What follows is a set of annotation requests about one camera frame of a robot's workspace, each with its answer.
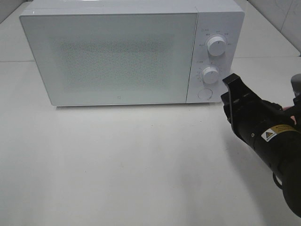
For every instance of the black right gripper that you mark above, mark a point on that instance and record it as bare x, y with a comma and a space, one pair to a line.
246, 111

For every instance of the round white door button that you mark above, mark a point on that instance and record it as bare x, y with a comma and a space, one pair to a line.
205, 94

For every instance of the white microwave door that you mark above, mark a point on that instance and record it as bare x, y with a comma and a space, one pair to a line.
113, 59

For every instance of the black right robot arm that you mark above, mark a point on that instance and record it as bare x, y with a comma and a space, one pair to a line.
273, 132

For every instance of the lower white timer knob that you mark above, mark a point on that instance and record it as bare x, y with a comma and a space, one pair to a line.
210, 75

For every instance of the upper white power knob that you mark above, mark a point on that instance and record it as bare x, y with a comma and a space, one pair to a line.
216, 45

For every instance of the white microwave oven body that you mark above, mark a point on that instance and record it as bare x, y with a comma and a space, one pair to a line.
224, 17

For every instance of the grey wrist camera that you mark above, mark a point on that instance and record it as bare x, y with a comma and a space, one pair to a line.
296, 84

